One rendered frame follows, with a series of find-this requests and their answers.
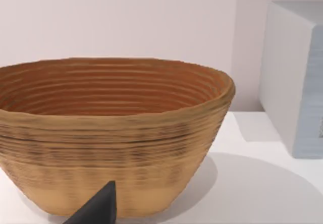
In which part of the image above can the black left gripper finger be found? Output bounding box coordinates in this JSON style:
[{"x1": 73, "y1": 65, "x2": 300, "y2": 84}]
[{"x1": 62, "y1": 180, "x2": 117, "y2": 224}]

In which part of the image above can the brown woven basket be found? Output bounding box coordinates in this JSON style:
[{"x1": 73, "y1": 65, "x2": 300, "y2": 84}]
[{"x1": 0, "y1": 57, "x2": 237, "y2": 219}]

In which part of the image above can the pale blue box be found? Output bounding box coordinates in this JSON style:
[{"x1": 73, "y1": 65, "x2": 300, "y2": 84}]
[{"x1": 258, "y1": 1, "x2": 323, "y2": 160}]

